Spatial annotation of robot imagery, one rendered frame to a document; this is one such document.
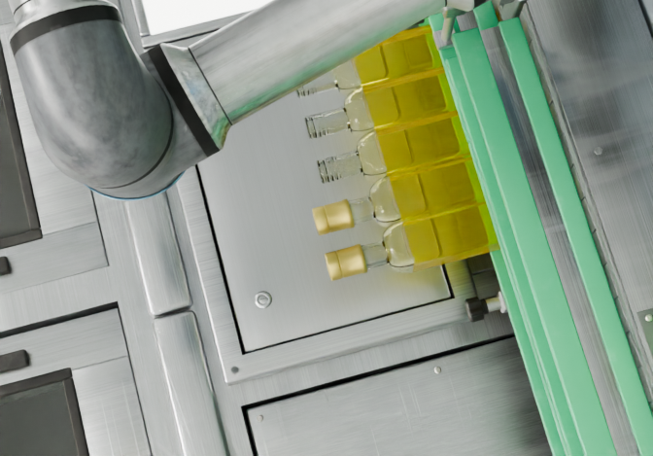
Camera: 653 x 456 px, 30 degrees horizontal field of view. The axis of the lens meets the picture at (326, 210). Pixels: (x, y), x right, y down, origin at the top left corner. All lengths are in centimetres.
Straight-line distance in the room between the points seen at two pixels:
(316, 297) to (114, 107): 61
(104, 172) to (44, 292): 60
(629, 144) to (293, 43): 41
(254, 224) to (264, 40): 50
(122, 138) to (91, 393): 64
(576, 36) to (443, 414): 52
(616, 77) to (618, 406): 36
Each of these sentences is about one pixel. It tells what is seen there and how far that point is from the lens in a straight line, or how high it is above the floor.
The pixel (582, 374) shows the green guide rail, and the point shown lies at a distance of 131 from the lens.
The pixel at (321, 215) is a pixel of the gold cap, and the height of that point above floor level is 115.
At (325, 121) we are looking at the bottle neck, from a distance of 148.
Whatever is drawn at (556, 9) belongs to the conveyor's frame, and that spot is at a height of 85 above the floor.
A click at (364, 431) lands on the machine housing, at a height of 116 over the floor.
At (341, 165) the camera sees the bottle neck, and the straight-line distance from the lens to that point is 146.
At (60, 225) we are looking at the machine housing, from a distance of 167.
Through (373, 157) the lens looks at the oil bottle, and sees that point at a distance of 145.
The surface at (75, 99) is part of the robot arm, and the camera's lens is 102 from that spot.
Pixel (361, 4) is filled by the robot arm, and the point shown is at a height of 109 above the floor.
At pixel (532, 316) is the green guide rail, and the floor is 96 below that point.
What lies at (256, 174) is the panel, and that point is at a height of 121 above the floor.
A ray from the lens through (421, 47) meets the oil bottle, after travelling 150.
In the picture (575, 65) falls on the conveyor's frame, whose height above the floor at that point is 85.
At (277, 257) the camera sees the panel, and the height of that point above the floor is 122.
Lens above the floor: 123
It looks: 3 degrees down
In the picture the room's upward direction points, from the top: 105 degrees counter-clockwise
